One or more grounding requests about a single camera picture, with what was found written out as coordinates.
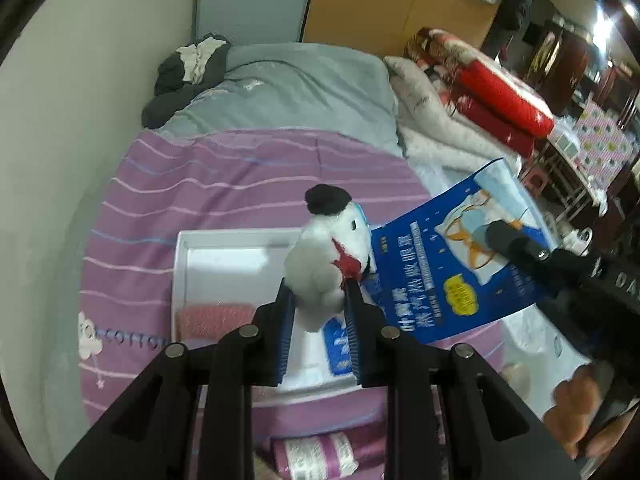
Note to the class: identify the person's right hand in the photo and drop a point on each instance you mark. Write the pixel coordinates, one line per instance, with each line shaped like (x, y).
(575, 400)

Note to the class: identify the grey quilt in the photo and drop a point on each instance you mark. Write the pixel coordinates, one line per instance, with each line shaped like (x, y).
(300, 90)

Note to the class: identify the patterned table cloth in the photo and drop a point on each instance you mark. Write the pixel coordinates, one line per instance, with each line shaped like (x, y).
(602, 142)

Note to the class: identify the pink sparkly pouch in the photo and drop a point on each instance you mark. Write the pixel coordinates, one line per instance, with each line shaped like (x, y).
(215, 322)

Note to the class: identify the grey door panel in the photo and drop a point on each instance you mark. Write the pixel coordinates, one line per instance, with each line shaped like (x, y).
(250, 0)

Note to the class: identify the white mug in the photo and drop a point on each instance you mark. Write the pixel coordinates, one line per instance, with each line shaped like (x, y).
(580, 240)

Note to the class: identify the white tray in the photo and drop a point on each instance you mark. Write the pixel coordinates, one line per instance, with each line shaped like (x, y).
(225, 270)

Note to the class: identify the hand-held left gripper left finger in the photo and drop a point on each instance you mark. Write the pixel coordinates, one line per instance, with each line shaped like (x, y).
(282, 332)

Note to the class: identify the dark wooden cabinet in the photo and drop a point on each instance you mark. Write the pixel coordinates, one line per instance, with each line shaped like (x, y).
(565, 70)

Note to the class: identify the beige quilt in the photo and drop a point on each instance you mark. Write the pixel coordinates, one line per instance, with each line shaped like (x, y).
(440, 120)

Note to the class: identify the wooden wardrobe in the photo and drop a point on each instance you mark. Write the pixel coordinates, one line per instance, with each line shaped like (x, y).
(400, 5)

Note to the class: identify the dark grey garment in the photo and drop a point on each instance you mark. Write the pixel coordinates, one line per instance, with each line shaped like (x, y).
(172, 85)

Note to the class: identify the white plush toy black hat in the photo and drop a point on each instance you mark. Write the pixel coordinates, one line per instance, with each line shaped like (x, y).
(320, 265)

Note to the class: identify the purple striped bedsheet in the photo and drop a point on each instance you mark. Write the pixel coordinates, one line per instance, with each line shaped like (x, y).
(200, 180)

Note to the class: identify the red stool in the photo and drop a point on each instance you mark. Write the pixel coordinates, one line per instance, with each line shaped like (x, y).
(532, 179)

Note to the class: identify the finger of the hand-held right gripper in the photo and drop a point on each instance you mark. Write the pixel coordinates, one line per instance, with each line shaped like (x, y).
(515, 247)

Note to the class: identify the purple white tissue packet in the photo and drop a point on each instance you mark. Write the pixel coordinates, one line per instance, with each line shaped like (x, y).
(315, 455)

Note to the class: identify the small blue face mask packet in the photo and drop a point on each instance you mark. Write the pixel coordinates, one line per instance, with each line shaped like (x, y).
(337, 345)

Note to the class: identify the red rolled quilt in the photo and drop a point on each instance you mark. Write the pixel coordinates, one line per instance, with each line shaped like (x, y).
(495, 95)

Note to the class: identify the large blue packet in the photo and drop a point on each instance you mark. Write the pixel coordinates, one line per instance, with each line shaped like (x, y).
(435, 280)

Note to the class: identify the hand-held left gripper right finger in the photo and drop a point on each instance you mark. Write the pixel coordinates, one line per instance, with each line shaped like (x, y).
(355, 332)

